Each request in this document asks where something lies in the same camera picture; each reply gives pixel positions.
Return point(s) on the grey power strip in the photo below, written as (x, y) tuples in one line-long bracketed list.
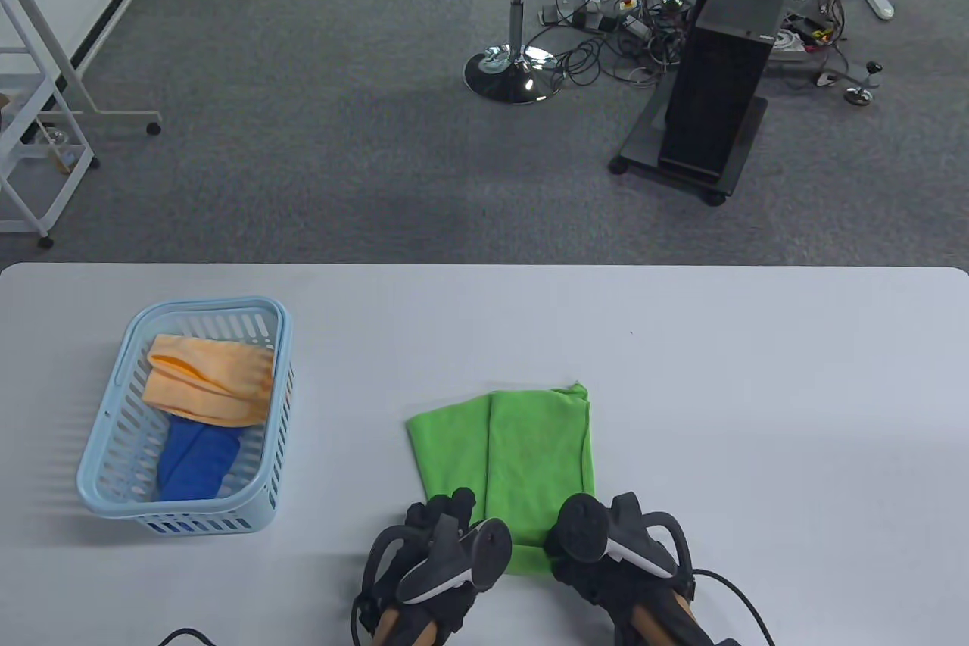
[(571, 16)]

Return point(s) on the green rectangular towel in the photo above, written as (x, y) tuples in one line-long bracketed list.
[(530, 449)]

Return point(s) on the black computer tower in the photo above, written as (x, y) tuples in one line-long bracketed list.
[(719, 70)]

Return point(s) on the orange towel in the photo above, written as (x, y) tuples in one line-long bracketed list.
[(204, 381)]

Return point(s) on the black rolling cart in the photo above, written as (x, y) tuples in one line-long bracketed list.
[(643, 142)]

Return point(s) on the person's right forearm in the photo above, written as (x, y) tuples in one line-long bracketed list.
[(666, 623)]

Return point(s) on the black and white controller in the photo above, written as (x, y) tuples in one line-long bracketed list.
[(583, 528), (488, 551)]

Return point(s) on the blue towel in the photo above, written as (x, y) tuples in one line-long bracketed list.
[(193, 460)]

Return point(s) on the person's left forearm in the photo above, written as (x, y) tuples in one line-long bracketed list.
[(405, 627)]

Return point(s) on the white shelf cart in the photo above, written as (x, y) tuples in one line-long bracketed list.
[(15, 225)]

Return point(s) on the light blue plastic basket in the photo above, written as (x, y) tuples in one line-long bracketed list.
[(182, 511)]

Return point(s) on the person's right hand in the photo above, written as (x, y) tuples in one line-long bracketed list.
[(606, 589)]

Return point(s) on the person's left hand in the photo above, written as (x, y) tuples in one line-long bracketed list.
[(435, 506)]

